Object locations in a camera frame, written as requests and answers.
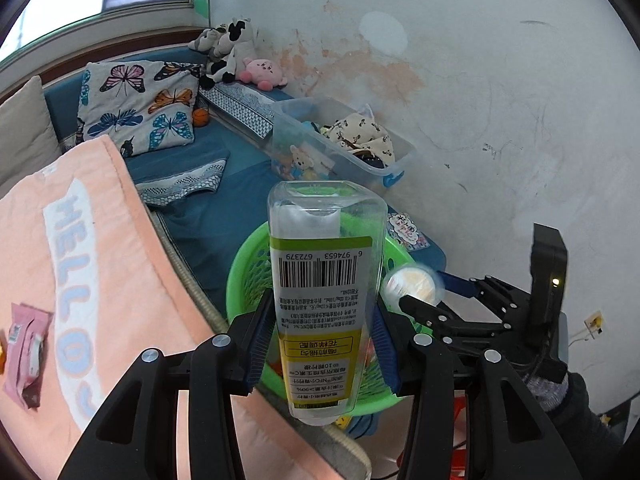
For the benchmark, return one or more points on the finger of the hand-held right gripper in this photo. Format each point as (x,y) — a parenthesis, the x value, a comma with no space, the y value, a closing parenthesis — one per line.
(457,284)
(435,317)

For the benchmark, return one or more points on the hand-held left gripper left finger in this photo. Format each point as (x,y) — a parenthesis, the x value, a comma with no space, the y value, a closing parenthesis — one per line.
(257,340)

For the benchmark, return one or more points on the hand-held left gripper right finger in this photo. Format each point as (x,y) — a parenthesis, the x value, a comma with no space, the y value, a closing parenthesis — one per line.
(385,355)

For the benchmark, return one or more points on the green plastic basket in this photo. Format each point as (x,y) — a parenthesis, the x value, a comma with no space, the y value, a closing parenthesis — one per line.
(250,270)

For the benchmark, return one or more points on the clear plastic bottle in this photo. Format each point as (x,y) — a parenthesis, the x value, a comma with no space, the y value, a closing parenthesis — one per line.
(320,280)

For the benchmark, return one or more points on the person's right forearm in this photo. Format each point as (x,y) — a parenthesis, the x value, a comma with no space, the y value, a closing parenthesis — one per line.
(575,420)

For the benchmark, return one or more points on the picture book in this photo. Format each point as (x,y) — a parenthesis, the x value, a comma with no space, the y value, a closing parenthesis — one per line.
(407,230)

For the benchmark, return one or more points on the red plastic stool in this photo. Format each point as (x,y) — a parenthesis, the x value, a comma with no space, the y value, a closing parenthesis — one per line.
(460,425)

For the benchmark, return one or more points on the blue sofa bed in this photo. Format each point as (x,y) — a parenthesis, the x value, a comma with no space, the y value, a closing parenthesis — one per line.
(220,220)

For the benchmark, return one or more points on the peach lettered blanket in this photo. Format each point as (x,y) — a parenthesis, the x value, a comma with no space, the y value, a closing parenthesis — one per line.
(125,240)

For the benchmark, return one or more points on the grey lace cloth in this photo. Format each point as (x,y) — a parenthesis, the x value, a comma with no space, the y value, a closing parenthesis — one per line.
(185,182)

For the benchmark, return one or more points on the cream printed cloth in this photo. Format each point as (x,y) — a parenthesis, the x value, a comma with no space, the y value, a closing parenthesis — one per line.
(360,135)

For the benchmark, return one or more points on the clear storage box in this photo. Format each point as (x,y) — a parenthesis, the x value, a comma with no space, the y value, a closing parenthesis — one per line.
(300,140)

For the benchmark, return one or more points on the orange ball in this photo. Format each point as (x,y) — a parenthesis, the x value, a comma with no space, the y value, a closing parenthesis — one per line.
(200,117)

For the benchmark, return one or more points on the pink snack packet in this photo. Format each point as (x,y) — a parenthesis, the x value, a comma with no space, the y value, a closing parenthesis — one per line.
(27,355)

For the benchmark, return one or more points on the grey patterned cloth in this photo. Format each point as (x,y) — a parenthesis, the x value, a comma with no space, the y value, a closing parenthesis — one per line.
(240,107)

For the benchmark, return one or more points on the large butterfly pillow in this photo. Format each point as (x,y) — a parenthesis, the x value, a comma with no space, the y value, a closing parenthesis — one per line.
(135,105)

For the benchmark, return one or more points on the pink plush toy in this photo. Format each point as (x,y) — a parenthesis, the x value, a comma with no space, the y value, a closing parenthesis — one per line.
(262,74)

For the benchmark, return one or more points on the cow plush toy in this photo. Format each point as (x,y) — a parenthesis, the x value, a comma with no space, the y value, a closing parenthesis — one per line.
(220,67)
(225,32)

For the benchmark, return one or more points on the beige cushion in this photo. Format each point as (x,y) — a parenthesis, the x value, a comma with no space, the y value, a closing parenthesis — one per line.
(25,130)

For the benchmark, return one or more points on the window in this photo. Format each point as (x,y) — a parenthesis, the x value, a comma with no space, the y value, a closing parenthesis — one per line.
(75,0)

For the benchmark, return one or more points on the white wall socket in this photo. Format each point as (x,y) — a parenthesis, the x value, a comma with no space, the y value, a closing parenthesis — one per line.
(594,323)

